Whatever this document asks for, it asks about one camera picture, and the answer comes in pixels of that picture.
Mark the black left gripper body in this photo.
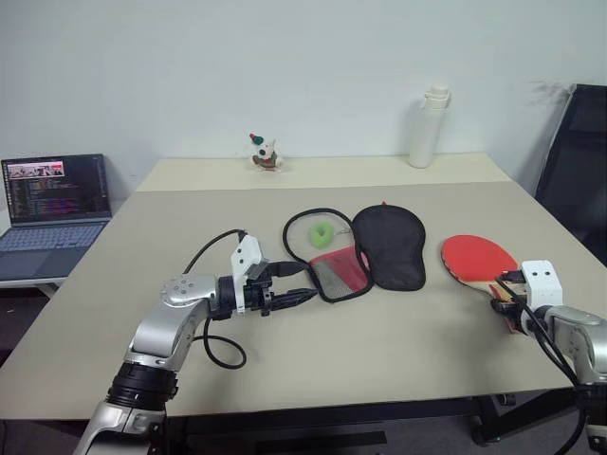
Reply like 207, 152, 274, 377
244, 276, 277, 318

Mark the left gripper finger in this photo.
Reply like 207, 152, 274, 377
267, 261, 305, 279
271, 288, 319, 312

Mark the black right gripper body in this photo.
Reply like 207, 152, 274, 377
507, 278, 529, 324

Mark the red table tennis paddle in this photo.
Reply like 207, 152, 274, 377
440, 233, 528, 336

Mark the green fluffy pompom charm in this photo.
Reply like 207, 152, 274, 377
308, 221, 336, 250

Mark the black paddle case red mesh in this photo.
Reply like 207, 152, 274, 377
282, 200, 427, 303

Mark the white plush dog figurine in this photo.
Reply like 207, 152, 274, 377
247, 133, 286, 174

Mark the black office chair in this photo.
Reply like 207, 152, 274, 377
535, 83, 607, 267

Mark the white water bottle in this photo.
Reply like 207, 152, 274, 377
408, 83, 451, 170

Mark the grey open laptop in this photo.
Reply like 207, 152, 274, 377
0, 153, 114, 282

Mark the white side desk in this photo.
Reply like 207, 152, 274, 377
0, 276, 68, 291

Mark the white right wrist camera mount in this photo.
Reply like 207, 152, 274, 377
520, 258, 565, 310

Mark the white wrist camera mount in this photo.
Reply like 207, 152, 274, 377
230, 234, 264, 315
520, 258, 565, 310

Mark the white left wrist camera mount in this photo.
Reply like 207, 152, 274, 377
230, 234, 264, 315

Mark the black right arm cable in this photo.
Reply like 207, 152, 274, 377
520, 302, 592, 455

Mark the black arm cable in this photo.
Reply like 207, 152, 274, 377
520, 302, 592, 455
182, 228, 248, 369

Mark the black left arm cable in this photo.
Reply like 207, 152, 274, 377
182, 228, 248, 369

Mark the black table frame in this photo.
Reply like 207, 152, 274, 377
163, 391, 587, 455

